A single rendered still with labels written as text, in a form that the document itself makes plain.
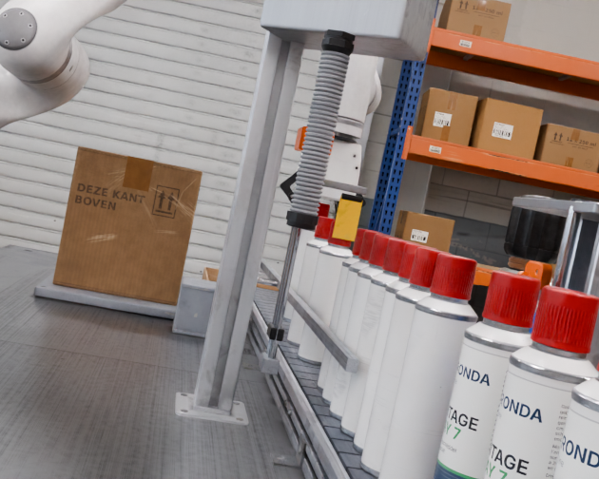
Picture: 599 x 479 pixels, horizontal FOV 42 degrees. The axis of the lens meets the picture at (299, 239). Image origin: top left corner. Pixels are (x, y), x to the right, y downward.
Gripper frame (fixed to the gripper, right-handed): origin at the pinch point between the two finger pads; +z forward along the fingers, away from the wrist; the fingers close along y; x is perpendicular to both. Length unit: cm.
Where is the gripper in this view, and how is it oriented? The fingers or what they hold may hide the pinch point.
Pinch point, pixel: (316, 227)
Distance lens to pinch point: 130.1
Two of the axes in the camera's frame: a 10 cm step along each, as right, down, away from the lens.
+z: -2.1, 9.8, 0.5
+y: 9.7, 2.0, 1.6
